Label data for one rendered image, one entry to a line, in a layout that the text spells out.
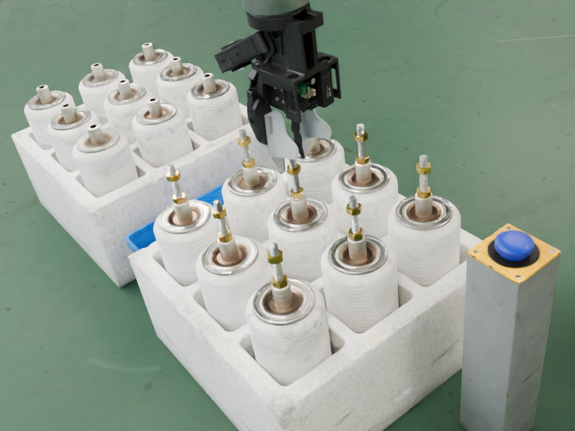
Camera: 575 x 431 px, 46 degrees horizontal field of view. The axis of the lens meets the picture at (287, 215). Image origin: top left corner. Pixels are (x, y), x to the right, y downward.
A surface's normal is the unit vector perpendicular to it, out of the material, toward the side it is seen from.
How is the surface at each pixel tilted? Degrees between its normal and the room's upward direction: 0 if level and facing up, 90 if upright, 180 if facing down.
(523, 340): 90
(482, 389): 90
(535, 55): 0
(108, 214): 90
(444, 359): 90
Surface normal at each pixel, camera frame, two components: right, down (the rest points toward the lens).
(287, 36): -0.71, 0.50
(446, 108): -0.13, -0.79
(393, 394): 0.60, 0.43
